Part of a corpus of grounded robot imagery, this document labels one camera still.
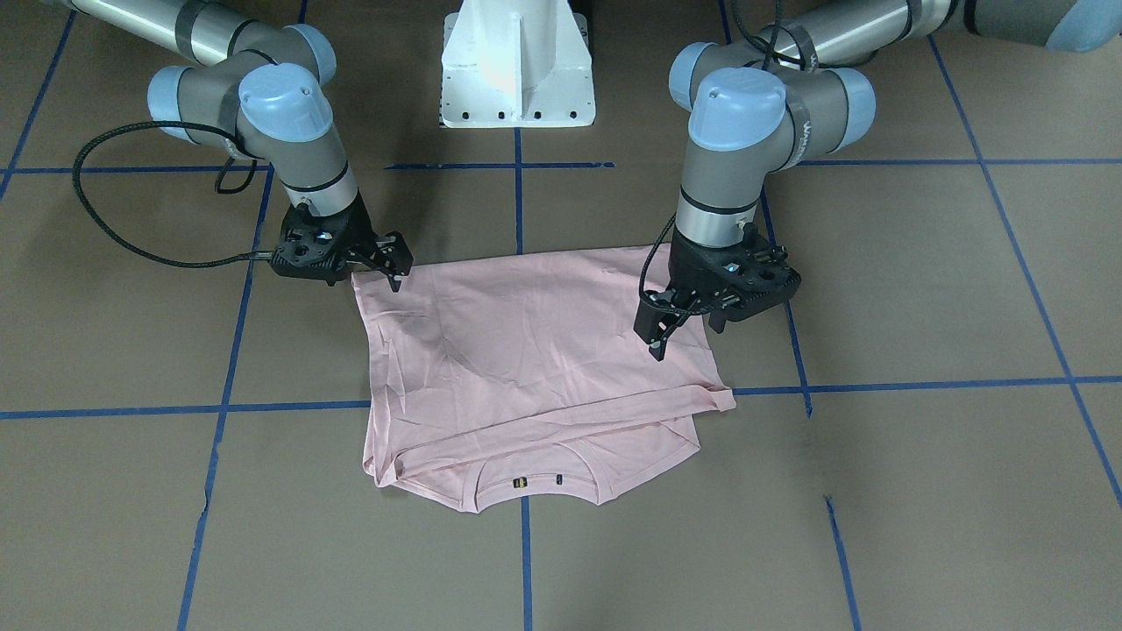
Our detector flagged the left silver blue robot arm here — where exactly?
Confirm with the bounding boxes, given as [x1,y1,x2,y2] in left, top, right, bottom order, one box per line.
[634,1,1121,360]

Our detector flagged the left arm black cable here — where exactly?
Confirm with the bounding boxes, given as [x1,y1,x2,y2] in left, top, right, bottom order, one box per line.
[638,214,702,316]

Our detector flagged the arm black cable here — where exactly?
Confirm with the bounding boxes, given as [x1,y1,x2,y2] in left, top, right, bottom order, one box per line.
[638,214,702,316]
[72,121,286,269]

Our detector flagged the pink Snoopy t-shirt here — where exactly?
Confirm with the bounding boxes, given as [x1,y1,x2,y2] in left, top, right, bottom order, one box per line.
[350,247,736,513]

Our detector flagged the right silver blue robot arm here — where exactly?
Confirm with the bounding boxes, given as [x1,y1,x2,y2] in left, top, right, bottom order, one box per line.
[67,1,414,291]

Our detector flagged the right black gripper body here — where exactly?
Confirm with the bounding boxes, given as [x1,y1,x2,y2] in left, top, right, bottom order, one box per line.
[269,195,387,285]

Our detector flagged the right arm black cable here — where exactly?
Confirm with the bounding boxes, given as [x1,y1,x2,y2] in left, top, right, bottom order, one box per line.
[72,121,286,269]

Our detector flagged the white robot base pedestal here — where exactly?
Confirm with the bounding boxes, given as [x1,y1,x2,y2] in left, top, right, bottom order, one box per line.
[438,1,597,129]

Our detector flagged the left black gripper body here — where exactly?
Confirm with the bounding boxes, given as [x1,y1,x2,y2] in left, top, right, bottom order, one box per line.
[668,225,802,323]

